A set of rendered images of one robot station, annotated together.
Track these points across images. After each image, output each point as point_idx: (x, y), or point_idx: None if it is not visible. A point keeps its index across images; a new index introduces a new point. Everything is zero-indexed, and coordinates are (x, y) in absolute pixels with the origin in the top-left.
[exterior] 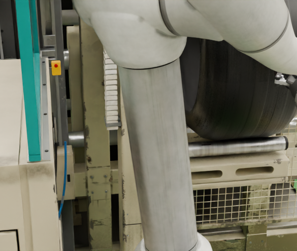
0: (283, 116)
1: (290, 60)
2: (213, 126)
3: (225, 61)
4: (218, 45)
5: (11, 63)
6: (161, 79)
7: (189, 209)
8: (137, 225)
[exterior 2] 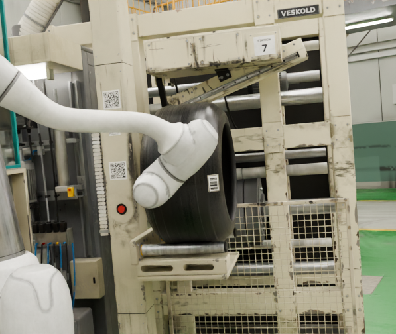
0: (202, 217)
1: (40, 113)
2: (155, 226)
3: None
4: (144, 161)
5: None
6: None
7: (2, 224)
8: (127, 315)
